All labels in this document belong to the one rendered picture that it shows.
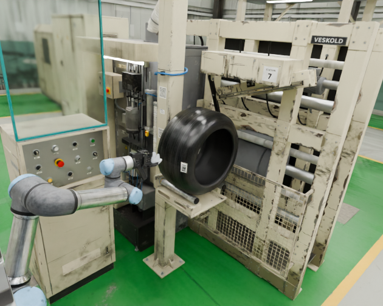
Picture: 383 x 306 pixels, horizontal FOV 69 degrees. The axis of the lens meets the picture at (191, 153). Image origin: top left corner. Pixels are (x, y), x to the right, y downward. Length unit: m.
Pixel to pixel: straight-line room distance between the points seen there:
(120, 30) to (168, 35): 3.09
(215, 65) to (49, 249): 1.64
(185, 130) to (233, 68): 0.51
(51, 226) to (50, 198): 0.99
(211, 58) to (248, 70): 0.29
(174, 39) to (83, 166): 1.03
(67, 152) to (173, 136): 0.71
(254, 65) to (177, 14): 0.55
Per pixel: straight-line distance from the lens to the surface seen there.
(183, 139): 1.58
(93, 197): 1.18
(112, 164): 1.36
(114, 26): 4.84
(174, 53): 1.83
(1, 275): 0.80
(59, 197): 1.10
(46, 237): 2.10
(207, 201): 1.98
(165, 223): 2.28
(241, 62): 1.77
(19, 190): 1.18
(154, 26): 2.41
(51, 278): 2.33
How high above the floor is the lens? 1.87
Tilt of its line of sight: 23 degrees down
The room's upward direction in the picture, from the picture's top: 4 degrees clockwise
